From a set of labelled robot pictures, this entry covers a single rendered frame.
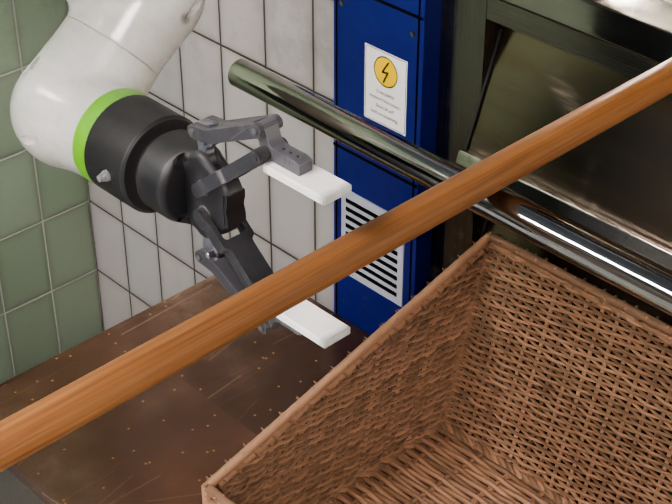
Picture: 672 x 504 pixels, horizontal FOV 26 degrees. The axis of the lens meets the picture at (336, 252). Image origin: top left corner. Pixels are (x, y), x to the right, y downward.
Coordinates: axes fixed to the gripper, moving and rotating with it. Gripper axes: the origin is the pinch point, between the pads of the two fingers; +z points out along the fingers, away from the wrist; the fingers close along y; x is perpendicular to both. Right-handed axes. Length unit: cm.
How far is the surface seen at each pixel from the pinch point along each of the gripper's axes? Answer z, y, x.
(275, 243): -71, 59, -56
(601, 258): 12.8, 2.0, -18.6
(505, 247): -23, 34, -52
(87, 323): -122, 100, -53
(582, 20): -18, 4, -56
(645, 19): -11, 1, -57
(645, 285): 17.4, 2.3, -18.4
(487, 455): -18, 60, -45
